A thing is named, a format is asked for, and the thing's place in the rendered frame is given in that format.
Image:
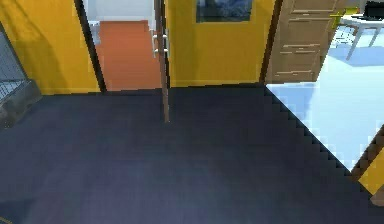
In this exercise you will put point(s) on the brown room door edge-on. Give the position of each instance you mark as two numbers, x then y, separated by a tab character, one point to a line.
165	83

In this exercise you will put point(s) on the light brown panelled room door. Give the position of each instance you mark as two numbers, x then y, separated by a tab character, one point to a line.
296	43

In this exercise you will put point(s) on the white table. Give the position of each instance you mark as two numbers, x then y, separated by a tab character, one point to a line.
358	28

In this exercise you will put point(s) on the blue framed wall picture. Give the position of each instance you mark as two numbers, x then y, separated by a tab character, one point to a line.
223	10

